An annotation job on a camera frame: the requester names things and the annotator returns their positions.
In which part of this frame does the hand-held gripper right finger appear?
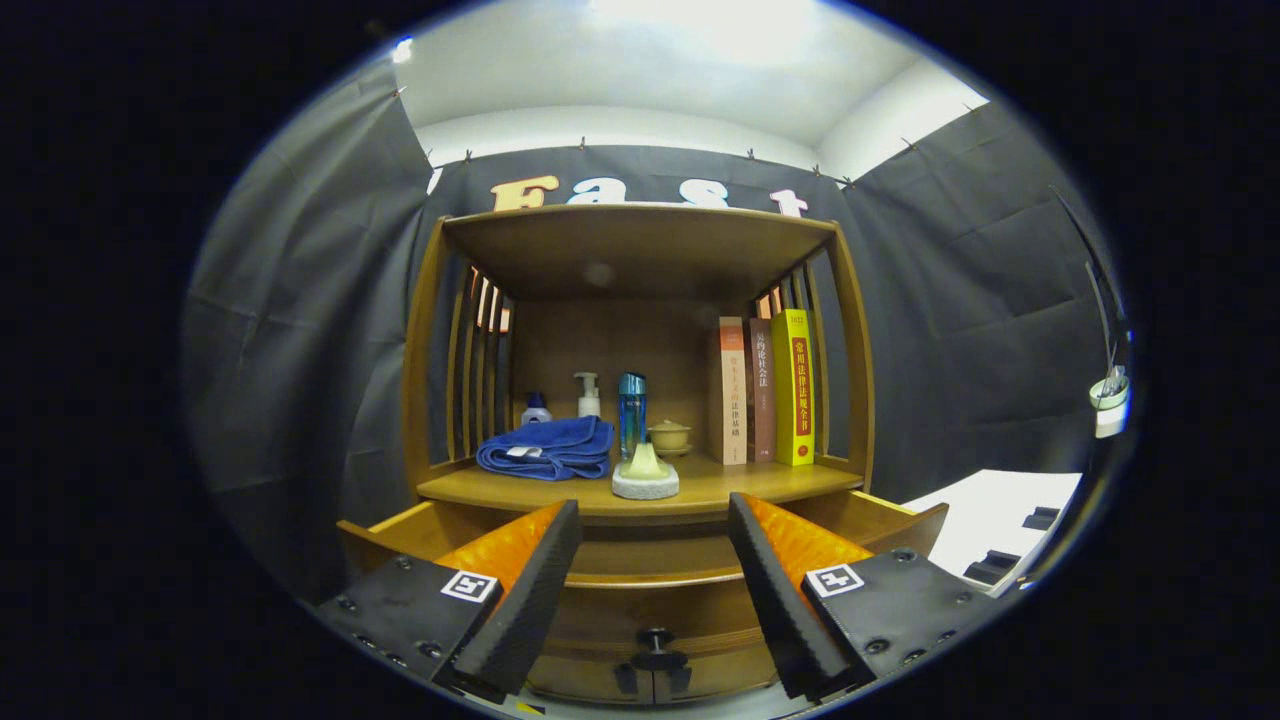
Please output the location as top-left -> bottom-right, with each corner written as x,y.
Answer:
726,491 -> 1001,701

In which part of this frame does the blue glass bottle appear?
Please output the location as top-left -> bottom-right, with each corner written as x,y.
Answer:
617,372 -> 648,461

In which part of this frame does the wooden drawer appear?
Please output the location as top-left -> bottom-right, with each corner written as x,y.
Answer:
337,488 -> 949,673

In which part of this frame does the beige book with orange spine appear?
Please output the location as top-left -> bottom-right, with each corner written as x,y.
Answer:
716,317 -> 749,466

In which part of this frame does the pale green brush with white pad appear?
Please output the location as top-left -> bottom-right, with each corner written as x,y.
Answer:
611,441 -> 681,501

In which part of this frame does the white round device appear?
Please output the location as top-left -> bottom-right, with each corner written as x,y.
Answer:
1088,365 -> 1131,439

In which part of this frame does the wooden cabinet door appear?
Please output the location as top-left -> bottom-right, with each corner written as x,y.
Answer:
525,660 -> 656,704
655,655 -> 786,701

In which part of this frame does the yellow book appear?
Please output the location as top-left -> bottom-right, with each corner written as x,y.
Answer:
771,309 -> 817,467

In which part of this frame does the brown book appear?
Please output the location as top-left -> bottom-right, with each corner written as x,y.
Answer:
745,318 -> 778,464

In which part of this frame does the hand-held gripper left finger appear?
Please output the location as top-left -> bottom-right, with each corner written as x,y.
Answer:
315,498 -> 584,704

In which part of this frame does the white side table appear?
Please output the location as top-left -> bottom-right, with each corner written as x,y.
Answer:
900,470 -> 1084,599

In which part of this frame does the wooden countertop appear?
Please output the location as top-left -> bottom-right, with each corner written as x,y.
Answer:
417,455 -> 866,519

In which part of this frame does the wooden cabinet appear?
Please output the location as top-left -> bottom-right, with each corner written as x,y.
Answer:
400,203 -> 879,706

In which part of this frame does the blue folded towel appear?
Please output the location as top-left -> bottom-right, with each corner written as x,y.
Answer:
476,416 -> 616,482

